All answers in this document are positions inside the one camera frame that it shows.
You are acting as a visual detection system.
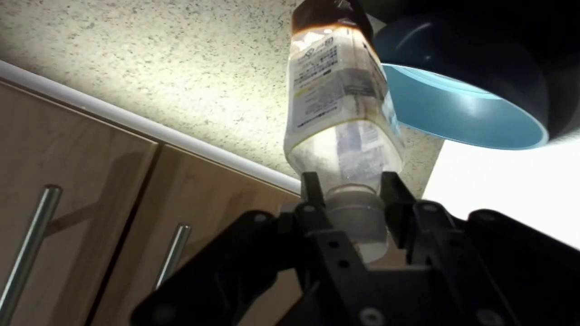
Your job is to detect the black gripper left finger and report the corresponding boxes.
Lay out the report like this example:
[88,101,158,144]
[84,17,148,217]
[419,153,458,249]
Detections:
[129,171,332,326]

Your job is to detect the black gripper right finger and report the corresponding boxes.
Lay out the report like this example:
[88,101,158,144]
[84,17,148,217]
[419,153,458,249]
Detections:
[380,170,580,326]

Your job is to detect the clear plastic bottle white cap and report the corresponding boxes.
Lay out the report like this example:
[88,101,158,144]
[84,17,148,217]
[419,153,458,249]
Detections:
[284,0,409,264]

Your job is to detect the dark blue bowl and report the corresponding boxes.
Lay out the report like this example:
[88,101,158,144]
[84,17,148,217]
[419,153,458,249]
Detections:
[372,14,552,150]

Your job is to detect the metal cabinet bar handle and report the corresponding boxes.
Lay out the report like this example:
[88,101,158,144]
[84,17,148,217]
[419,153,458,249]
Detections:
[155,222,193,293]
[0,184,64,326]

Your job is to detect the wooden wall cabinet two doors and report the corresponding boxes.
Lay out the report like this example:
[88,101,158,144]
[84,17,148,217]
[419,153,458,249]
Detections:
[0,79,305,326]

